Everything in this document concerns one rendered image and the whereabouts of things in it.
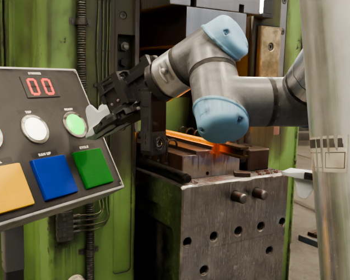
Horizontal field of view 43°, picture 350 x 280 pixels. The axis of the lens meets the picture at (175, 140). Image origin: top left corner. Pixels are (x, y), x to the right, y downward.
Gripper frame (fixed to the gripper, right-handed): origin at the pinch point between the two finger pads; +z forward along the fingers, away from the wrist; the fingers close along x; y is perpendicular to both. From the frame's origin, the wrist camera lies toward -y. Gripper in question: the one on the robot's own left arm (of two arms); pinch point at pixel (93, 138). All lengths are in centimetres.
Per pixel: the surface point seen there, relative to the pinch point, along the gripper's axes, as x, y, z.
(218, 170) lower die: -46.6, -13.9, 3.2
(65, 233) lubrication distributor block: -14.4, -13.4, 34.0
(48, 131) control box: 7.3, 3.5, 3.0
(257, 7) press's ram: -57, 23, -24
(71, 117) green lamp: 0.3, 5.9, 2.9
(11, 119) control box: 14.0, 6.7, 3.2
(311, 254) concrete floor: -233, -85, 67
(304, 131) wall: -784, 15, 204
